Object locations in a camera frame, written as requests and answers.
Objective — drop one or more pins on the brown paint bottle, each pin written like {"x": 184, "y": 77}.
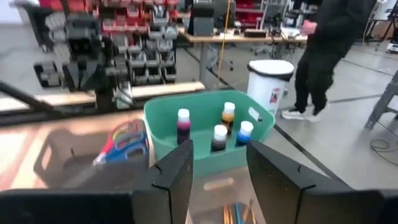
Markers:
{"x": 219, "y": 140}

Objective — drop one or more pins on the teal plastic bin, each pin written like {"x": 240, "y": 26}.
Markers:
{"x": 202, "y": 109}

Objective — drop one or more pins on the flat black desktop device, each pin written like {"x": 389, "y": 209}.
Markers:
{"x": 255, "y": 32}

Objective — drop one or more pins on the blue paint bottle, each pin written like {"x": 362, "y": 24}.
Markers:
{"x": 244, "y": 135}

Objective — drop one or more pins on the long wooden workbench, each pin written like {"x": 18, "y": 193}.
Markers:
{"x": 236, "y": 39}

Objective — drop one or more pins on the black and grey desktop box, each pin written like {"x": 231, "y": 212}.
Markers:
{"x": 202, "y": 21}

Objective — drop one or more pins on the black aluminium table frame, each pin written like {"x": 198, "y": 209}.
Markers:
{"x": 25, "y": 99}

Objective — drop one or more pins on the person's hand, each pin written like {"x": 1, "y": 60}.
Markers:
{"x": 308, "y": 27}

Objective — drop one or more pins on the grey metal stand leg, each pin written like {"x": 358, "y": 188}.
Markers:
{"x": 382, "y": 102}

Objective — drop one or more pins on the white trash can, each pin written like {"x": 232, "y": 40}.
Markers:
{"x": 269, "y": 84}

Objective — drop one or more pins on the wide grey translucent bin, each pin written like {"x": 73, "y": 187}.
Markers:
{"x": 217, "y": 193}

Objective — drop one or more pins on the orange paint bottle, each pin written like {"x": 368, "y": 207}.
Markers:
{"x": 228, "y": 118}

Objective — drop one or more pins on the tall grey translucent bin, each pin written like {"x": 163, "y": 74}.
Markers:
{"x": 77, "y": 174}

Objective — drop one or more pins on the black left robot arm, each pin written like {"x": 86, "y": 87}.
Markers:
{"x": 84, "y": 46}

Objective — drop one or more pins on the red and grey parts-bin rack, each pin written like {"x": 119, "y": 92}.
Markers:
{"x": 140, "y": 37}

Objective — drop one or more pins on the person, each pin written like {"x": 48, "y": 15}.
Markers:
{"x": 323, "y": 46}

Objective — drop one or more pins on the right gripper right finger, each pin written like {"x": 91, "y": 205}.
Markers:
{"x": 280, "y": 186}

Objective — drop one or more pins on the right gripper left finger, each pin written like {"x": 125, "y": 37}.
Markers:
{"x": 174, "y": 186}

